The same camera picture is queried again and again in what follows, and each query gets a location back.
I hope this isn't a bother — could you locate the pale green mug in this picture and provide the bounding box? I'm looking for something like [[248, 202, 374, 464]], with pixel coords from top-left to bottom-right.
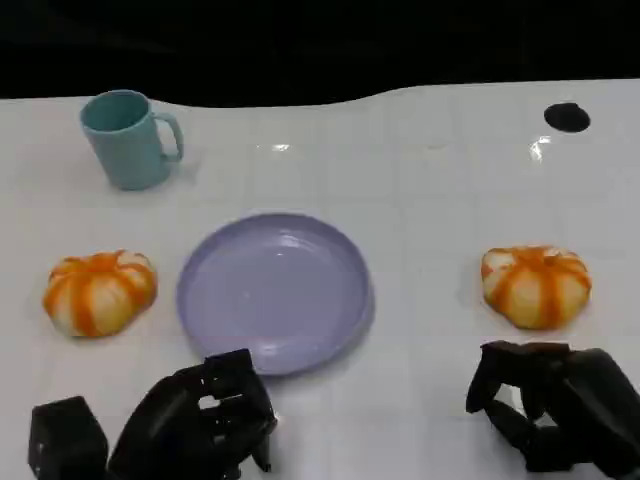
[[79, 89, 185, 192]]

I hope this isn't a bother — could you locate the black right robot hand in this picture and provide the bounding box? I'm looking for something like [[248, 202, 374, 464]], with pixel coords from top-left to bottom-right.
[[465, 340, 640, 480]]

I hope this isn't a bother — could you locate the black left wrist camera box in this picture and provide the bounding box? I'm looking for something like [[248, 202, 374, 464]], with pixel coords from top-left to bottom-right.
[[28, 396, 109, 480]]

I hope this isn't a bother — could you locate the black round table grommet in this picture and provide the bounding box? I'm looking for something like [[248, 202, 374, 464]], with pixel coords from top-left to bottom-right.
[[543, 102, 591, 134]]

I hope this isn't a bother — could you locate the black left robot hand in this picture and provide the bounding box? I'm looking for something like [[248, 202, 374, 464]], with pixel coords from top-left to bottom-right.
[[107, 348, 279, 480]]

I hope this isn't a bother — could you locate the orange white toy bread roll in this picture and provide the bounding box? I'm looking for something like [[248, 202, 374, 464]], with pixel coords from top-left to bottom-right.
[[42, 249, 159, 338], [480, 244, 593, 331]]

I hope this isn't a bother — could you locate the lilac plate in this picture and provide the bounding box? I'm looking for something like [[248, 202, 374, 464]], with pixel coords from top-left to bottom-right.
[[176, 213, 376, 377]]

